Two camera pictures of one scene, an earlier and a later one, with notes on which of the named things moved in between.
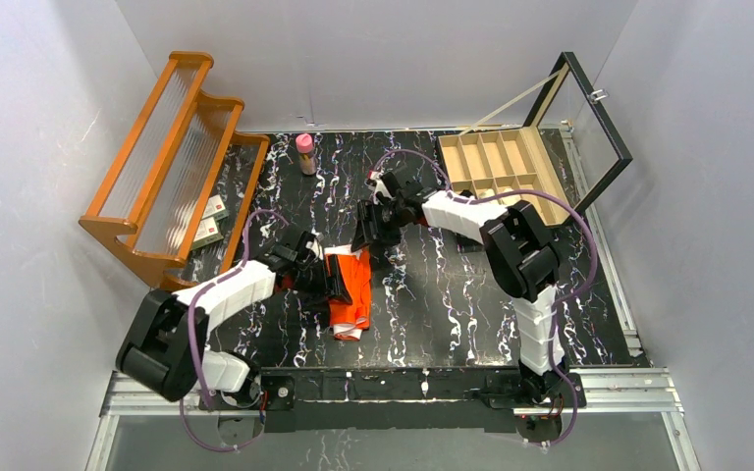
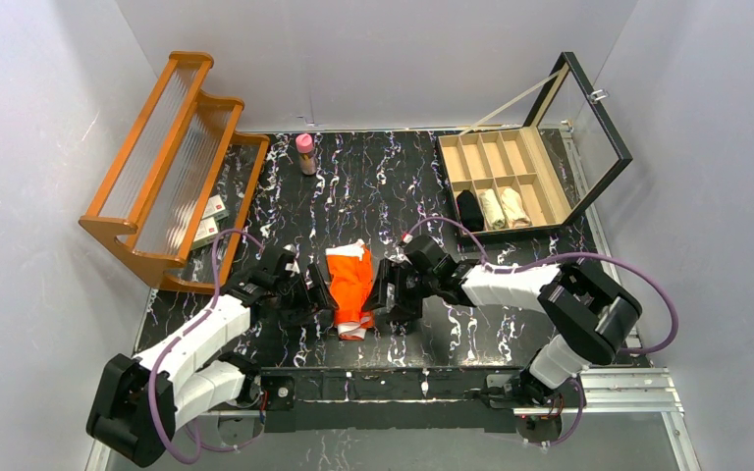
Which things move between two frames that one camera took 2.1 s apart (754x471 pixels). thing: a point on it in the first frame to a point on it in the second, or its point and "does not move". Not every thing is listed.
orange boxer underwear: x=350 y=320 does not move
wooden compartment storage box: x=566 y=151 does not move
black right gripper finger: x=366 y=232 to x=382 y=293
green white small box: x=215 y=208 does not move
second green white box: x=207 y=234 does not move
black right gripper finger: x=388 y=229 to x=408 y=297
